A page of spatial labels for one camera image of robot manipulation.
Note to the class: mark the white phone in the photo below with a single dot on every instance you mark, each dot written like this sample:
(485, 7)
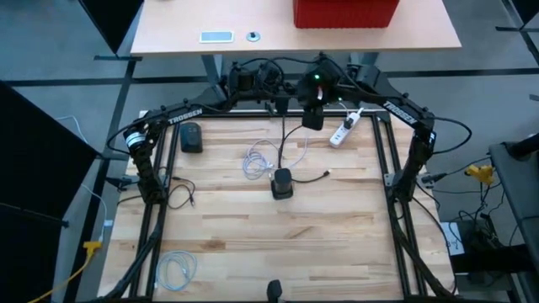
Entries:
(216, 37)

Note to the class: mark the black rounded object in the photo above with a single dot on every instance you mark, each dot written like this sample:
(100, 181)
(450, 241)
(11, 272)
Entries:
(274, 290)

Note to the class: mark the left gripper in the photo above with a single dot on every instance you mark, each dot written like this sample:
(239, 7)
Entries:
(273, 84)

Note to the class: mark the black metal stand foot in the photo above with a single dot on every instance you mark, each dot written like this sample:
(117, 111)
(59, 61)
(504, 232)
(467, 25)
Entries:
(522, 17)

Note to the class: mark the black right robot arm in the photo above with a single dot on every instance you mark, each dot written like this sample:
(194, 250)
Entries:
(404, 115)

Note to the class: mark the grey side table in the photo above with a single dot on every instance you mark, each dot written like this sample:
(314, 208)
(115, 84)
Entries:
(522, 189)

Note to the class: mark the black equipment box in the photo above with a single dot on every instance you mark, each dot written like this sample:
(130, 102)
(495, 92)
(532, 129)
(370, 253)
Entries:
(488, 252)

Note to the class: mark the black aluminium table frame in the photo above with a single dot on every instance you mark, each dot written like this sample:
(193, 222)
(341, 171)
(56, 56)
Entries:
(236, 113)

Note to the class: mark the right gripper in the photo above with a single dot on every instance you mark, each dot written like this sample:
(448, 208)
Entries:
(318, 84)

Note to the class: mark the yellow connector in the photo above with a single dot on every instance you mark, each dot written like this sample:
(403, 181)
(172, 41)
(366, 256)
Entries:
(480, 172)

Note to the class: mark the large black partition panel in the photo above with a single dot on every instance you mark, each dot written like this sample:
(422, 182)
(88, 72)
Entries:
(25, 189)

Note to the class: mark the small black partition panel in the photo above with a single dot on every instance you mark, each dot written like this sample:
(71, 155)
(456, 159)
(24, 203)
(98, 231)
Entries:
(113, 17)

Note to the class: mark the black power bank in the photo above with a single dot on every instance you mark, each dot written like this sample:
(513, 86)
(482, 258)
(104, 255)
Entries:
(191, 136)

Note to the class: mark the silver metal bracket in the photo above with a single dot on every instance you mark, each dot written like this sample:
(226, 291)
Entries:
(389, 179)

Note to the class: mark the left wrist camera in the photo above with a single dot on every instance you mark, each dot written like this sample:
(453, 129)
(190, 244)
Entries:
(281, 105)

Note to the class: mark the beige desk top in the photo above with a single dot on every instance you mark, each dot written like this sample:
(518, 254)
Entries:
(273, 17)

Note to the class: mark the red ribbed box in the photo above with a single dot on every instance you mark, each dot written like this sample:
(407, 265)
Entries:
(345, 12)

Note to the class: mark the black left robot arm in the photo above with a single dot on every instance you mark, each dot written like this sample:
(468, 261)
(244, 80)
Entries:
(185, 118)

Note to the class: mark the white paper sheet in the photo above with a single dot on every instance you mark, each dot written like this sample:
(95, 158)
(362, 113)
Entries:
(454, 244)

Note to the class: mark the white power strip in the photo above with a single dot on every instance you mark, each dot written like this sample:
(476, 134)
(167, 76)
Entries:
(339, 136)

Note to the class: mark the round desk grommet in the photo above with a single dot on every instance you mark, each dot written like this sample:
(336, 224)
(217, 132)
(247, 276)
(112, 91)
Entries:
(252, 36)

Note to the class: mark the black charger block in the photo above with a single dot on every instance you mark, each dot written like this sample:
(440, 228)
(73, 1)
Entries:
(313, 118)
(282, 185)

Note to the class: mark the black cylinder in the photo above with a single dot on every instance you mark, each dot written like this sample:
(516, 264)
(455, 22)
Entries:
(524, 145)

